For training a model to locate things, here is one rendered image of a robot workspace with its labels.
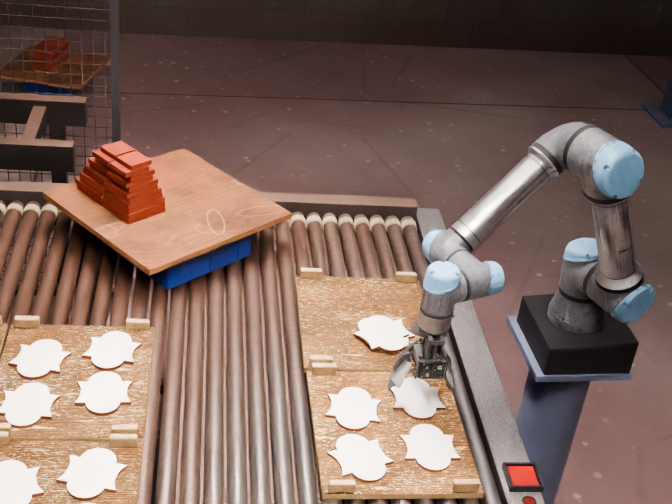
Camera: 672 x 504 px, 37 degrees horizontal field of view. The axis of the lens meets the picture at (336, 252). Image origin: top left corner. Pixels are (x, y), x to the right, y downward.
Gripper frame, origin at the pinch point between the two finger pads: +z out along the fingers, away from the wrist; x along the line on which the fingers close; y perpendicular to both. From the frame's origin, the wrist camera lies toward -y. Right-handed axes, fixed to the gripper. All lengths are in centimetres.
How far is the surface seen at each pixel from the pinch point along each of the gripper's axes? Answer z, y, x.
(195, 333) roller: 6, -27, -52
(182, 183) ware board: -6, -85, -57
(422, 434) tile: 2.7, 12.9, -1.1
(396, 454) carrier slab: 3.5, 18.5, -7.9
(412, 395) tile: 2.9, -0.6, -1.0
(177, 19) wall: 90, -486, -66
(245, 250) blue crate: 3, -63, -39
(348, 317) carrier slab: 4.0, -33.0, -12.5
